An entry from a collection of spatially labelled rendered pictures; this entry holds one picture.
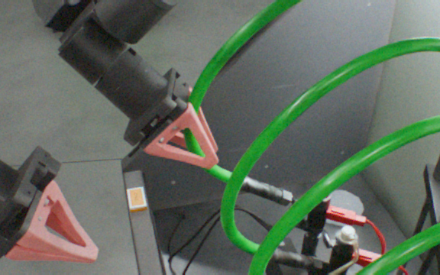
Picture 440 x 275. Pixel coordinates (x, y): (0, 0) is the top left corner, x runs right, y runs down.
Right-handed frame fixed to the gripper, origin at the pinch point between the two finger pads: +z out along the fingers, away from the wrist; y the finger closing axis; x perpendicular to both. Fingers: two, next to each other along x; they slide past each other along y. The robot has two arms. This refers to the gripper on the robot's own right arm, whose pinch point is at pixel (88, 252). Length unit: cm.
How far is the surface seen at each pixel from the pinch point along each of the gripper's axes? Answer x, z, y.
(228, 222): 6.9, 11.4, 6.6
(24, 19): 348, -34, -195
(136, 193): 35.6, 15.5, -21.2
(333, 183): 0.7, 9.8, 20.2
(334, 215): 17.8, 29.1, 9.3
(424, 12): 48, 31, 36
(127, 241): 107, 63, -107
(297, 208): 0.4, 9.5, 16.6
